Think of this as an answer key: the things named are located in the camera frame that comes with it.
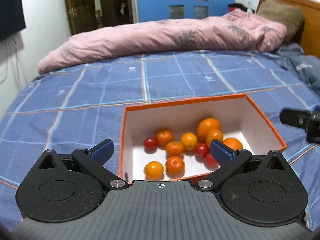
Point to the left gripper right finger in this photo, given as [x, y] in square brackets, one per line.
[231, 163]

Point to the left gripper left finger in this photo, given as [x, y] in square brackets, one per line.
[91, 163]

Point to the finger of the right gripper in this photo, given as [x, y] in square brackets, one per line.
[304, 119]

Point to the red cherry tomato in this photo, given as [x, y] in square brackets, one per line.
[150, 143]
[201, 149]
[209, 161]

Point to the yellow orange kumquat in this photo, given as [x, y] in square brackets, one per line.
[189, 141]
[214, 134]
[153, 170]

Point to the large orange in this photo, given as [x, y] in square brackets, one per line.
[205, 126]

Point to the mandarin orange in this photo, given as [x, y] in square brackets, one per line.
[164, 136]
[174, 166]

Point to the orange inside box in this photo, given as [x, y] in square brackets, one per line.
[232, 143]

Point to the small mandarin in box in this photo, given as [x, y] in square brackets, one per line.
[174, 149]

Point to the blue plaid bed sheet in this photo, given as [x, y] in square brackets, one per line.
[83, 105]

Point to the orange cardboard shoe box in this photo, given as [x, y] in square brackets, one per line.
[151, 132]

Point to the grey blue crumpled blanket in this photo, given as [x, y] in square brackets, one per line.
[291, 57]

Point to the brown pillow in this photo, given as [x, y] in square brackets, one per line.
[288, 15]

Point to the pink floral duvet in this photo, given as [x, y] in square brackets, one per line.
[236, 30]

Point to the wooden headboard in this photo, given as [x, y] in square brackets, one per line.
[308, 35]

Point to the black clothes on headboard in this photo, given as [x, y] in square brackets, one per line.
[231, 7]

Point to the brown wooden door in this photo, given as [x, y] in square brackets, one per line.
[81, 15]

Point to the black wall television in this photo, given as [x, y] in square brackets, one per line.
[11, 18]

